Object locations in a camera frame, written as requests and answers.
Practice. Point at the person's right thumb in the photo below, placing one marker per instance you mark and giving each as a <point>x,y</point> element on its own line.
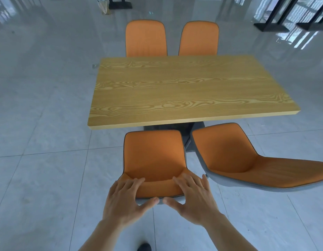
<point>173,205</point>

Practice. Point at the person's right little finger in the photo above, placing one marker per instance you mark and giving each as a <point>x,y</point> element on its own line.
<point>206,183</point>

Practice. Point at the person's left middle finger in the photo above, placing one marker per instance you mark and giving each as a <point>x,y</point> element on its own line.
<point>130,186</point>

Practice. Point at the person's black shoe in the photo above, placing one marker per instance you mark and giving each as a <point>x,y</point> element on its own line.
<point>144,247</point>

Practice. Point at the person's left little finger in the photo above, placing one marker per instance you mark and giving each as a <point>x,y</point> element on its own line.
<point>113,189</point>

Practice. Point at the clear plastic bag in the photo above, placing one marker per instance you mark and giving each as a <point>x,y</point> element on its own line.
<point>104,6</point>

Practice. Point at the orange upholstered chair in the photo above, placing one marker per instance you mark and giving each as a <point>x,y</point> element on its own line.
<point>242,164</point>
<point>145,39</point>
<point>153,156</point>
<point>199,39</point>

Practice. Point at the person's right hand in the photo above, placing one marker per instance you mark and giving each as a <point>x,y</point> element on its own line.
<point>198,203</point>

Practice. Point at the person's right middle finger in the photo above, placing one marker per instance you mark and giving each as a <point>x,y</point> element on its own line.
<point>190,182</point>

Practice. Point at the black table pedestal base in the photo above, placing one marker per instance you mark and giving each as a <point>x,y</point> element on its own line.
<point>189,137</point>

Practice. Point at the person's right forearm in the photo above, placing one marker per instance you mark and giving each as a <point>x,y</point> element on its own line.
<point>229,236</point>

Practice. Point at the person's left forearm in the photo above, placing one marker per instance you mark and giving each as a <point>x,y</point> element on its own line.
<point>98,237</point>

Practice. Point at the person's left thumb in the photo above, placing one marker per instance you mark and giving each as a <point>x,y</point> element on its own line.
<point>149,203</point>

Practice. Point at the person's left hand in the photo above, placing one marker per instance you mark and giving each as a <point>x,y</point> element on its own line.
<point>119,206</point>

